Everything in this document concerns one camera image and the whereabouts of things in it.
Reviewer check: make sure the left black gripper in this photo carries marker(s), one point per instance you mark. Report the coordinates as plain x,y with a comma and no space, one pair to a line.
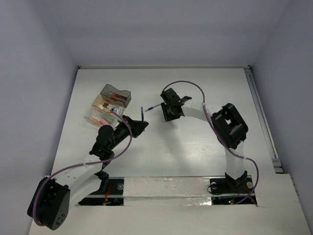
137,126

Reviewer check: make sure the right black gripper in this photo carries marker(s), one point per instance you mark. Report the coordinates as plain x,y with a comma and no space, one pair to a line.
168,117

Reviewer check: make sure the blue gel pen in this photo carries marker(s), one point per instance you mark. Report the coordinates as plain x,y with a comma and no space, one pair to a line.
142,113

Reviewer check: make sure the green highlighter marker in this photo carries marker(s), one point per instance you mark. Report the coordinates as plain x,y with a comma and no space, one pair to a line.
107,118

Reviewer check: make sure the pink highlighter marker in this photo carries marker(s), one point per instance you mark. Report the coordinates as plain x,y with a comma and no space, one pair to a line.
104,122

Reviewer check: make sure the red gel pen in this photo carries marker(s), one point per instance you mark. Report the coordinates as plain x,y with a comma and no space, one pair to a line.
116,99

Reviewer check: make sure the orange highlighter marker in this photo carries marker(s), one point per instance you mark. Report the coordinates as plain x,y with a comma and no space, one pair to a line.
95,120

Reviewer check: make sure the teal capped white pen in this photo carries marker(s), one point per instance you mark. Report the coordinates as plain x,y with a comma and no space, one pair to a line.
108,106

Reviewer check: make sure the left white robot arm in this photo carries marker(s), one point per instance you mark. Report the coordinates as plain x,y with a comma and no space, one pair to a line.
57,193

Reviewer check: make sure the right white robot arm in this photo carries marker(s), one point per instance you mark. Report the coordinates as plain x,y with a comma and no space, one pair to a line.
226,123

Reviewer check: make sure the clear plastic container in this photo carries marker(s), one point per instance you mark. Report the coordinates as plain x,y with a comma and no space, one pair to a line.
93,112

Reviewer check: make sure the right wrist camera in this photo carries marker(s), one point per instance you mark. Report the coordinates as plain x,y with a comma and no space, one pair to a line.
165,95

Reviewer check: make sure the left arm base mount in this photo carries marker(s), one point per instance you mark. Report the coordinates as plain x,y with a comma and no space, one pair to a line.
110,192

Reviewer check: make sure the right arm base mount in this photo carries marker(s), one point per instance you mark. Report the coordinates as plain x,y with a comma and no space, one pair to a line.
227,191

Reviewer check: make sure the aluminium side rail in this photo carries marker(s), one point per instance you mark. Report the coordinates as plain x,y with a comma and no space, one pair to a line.
263,122

